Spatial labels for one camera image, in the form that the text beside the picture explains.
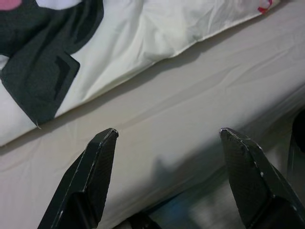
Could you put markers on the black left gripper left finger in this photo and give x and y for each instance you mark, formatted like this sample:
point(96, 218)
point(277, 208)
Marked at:
point(90, 186)

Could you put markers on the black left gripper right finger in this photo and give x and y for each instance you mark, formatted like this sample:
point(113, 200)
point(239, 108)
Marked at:
point(257, 186)

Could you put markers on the white cartoon print blanket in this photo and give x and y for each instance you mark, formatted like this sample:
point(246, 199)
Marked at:
point(133, 40)

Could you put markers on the beige mattress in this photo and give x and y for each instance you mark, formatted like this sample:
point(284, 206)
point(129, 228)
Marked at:
point(178, 100)

